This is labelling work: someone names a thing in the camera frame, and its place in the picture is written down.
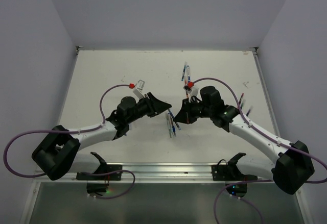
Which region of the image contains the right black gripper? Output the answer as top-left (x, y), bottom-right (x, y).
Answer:
top-left (174, 95), bottom-right (214, 123)

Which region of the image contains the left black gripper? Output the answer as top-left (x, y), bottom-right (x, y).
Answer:
top-left (126, 92), bottom-right (171, 124)

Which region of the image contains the clear pen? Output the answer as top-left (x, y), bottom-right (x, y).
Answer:
top-left (170, 116), bottom-right (176, 137)

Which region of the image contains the grey pen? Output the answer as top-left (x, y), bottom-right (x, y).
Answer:
top-left (165, 113), bottom-right (173, 138)

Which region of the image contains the blue capped pen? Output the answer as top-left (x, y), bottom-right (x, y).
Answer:
top-left (186, 65), bottom-right (192, 83)

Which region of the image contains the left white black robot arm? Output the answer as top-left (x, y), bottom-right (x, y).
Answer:
top-left (32, 92), bottom-right (172, 181)

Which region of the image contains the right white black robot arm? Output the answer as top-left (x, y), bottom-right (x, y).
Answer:
top-left (174, 85), bottom-right (315, 194)

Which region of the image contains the blue pen cap right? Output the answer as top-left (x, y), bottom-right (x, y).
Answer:
top-left (246, 106), bottom-right (253, 116)

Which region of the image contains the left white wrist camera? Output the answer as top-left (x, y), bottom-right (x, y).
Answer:
top-left (132, 80), bottom-right (145, 99)

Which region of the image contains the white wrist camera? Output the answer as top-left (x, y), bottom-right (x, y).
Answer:
top-left (132, 80), bottom-right (145, 99)
top-left (188, 85), bottom-right (199, 102)

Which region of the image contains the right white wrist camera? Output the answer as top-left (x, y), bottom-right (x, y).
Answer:
top-left (188, 85), bottom-right (199, 102)

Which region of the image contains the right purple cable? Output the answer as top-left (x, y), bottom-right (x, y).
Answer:
top-left (213, 77), bottom-right (327, 224)

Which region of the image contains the purple cable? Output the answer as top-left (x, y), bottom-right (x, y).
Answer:
top-left (213, 77), bottom-right (327, 224)
top-left (3, 83), bottom-right (136, 200)

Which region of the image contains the aluminium mounting rail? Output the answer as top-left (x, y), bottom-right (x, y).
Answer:
top-left (32, 161), bottom-right (302, 183)

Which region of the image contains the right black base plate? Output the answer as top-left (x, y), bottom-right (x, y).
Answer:
top-left (211, 153), bottom-right (258, 181)

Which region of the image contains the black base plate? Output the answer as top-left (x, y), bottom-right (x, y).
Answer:
top-left (73, 152), bottom-right (123, 181)
top-left (211, 153), bottom-right (258, 181)

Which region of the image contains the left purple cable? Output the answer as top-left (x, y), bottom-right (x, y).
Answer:
top-left (3, 83), bottom-right (136, 200)

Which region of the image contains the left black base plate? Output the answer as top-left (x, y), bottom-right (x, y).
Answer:
top-left (73, 152), bottom-right (123, 181)

